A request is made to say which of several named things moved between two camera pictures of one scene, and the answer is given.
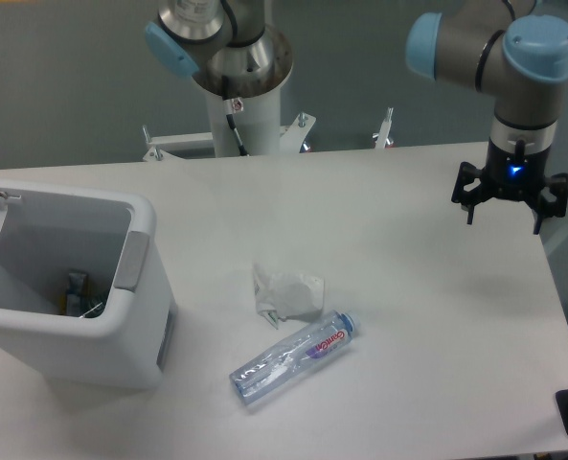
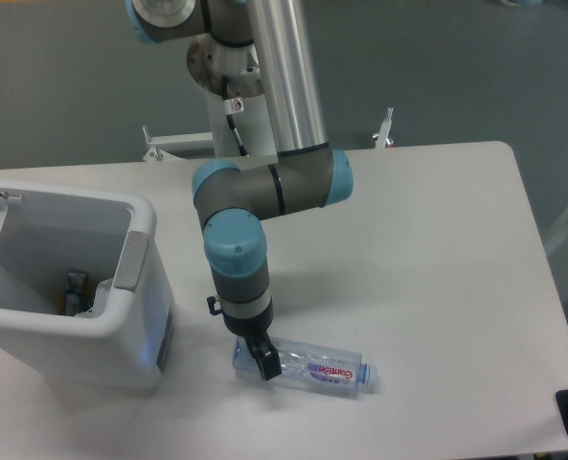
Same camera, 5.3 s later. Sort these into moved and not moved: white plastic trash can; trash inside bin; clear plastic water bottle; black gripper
Moved: black gripper; clear plastic water bottle
Not moved: white plastic trash can; trash inside bin
